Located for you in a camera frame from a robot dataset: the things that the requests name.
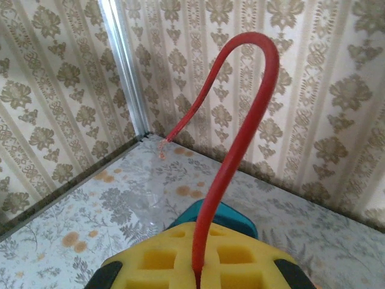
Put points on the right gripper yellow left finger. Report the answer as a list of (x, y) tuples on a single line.
[(156, 262)]

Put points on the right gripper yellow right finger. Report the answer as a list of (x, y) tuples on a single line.
[(240, 265)]

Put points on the teal plastic bin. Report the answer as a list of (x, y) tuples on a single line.
[(237, 219)]

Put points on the floral table cover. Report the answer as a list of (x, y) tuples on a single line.
[(90, 210)]

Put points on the aluminium frame post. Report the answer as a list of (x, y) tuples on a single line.
[(126, 69)]

